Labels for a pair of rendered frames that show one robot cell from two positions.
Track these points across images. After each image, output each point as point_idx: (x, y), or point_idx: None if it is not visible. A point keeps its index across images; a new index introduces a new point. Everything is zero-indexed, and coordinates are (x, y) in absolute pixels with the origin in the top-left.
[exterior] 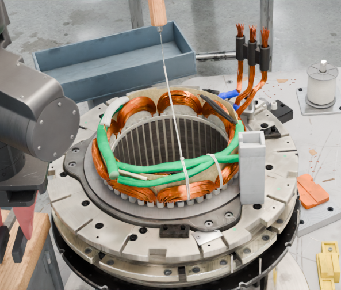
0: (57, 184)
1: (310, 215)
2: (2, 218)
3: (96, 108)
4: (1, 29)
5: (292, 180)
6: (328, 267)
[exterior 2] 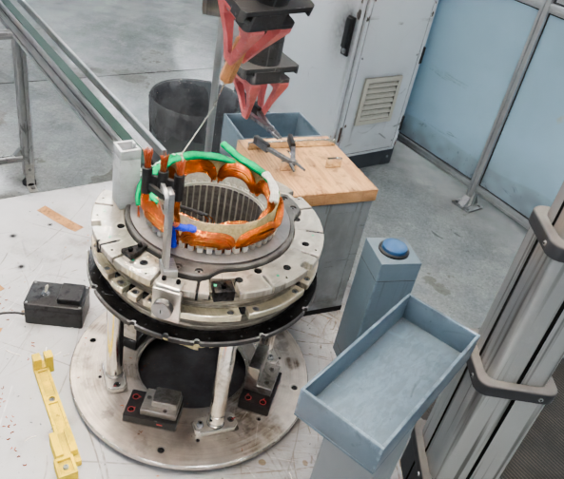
0: (281, 188)
1: None
2: (264, 111)
3: (318, 249)
4: None
5: (93, 218)
6: (64, 440)
